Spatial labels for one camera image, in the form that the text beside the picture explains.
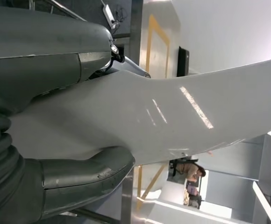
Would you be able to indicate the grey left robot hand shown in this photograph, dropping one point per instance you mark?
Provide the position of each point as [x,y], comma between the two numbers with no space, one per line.
[44,52]

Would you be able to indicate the yellow workbench tape marking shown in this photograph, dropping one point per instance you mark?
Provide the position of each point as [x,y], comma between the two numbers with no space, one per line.
[148,46]

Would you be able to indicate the white power strip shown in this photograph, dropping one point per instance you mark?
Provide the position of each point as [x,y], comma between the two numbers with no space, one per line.
[109,14]

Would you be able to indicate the person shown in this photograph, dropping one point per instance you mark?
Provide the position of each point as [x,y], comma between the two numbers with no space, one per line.
[189,170]

